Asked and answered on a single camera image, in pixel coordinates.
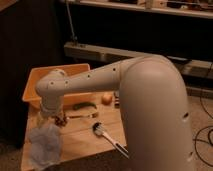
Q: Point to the wooden table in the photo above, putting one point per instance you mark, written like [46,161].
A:
[78,139]

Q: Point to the yellow plastic bin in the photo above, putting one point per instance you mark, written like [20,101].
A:
[33,99]

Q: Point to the white handled dish brush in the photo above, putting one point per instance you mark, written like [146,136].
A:
[101,132]

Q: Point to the dark grape bunch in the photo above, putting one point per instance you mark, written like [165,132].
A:
[61,121]

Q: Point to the grey shelf rail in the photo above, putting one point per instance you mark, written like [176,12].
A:
[188,67]

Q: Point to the green chili pepper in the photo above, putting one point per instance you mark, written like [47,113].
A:
[84,104]

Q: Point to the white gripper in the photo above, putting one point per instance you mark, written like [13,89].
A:
[46,112]

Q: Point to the yellow onion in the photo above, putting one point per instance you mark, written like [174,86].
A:
[106,99]

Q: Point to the grey cloth towel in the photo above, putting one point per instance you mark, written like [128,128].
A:
[46,145]

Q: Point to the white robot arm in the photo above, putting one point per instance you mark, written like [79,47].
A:
[153,105]

